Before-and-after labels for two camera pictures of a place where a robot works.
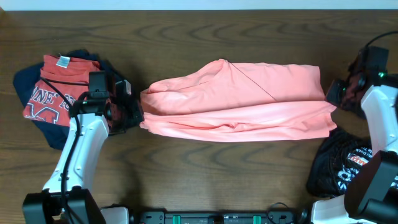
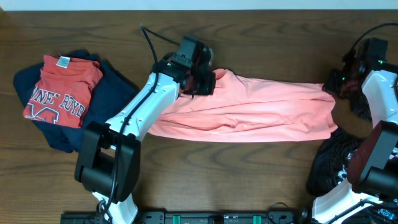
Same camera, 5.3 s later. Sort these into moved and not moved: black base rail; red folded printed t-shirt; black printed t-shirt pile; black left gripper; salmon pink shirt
Moved: black left gripper; salmon pink shirt
Not moved: black printed t-shirt pile; red folded printed t-shirt; black base rail
